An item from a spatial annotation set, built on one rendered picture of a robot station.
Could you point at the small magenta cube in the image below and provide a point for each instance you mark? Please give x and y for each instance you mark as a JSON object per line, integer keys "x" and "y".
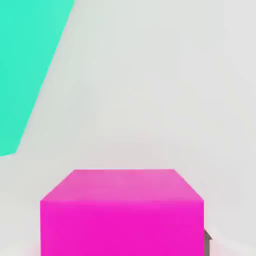
{"x": 122, "y": 220}

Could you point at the large turquoise box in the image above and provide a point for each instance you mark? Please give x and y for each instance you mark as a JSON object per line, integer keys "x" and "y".
{"x": 26, "y": 60}

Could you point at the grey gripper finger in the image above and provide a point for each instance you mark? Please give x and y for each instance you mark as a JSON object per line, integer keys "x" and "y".
{"x": 206, "y": 244}

